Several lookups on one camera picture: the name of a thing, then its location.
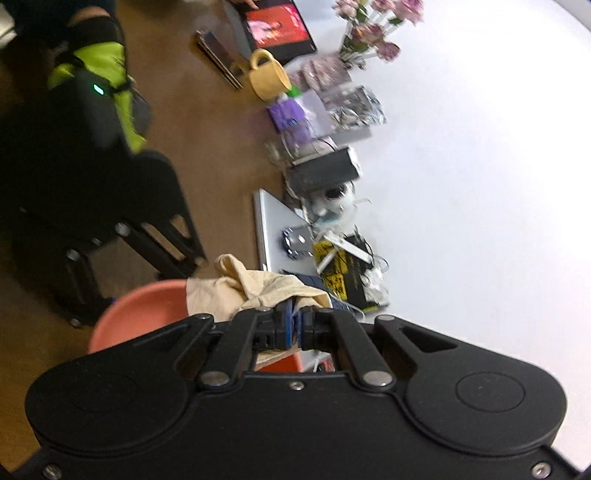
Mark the pink footed bowl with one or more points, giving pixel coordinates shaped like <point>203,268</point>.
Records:
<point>138,314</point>

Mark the purple tissue pack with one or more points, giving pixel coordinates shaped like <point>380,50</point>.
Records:
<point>293,117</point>

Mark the white stick device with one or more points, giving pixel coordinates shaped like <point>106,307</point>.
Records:
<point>341,247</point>

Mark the pink roses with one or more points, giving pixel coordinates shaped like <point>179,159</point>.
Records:
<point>369,32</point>

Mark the dark blue pouch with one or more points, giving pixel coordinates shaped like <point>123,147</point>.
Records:
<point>323,288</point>

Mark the cream cloth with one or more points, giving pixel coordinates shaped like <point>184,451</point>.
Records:
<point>263,286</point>

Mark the white security camera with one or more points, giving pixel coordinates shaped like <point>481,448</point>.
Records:
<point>332,198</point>

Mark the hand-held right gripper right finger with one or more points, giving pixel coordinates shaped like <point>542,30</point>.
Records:
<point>351,346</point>

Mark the clear drinking glass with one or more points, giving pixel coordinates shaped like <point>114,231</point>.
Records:
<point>286,150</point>

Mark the black and yellow box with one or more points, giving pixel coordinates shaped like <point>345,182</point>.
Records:
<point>346,272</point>

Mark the yellow mug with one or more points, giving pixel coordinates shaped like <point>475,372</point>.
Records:
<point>270,76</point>

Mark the small green object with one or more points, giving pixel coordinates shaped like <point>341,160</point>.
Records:
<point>294,92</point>

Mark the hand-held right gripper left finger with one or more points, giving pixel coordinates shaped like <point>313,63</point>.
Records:
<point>240,341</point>

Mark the silver foil bag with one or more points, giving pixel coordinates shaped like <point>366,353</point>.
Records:
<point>358,108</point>

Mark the black glossy phone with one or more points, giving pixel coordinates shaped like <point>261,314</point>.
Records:
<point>219,57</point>

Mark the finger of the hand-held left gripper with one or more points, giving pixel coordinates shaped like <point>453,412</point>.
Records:
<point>85,286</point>
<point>166,249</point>

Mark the silver laptop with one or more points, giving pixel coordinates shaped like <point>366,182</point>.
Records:
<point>272,226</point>

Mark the black speaker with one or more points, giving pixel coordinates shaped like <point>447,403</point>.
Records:
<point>323,170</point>

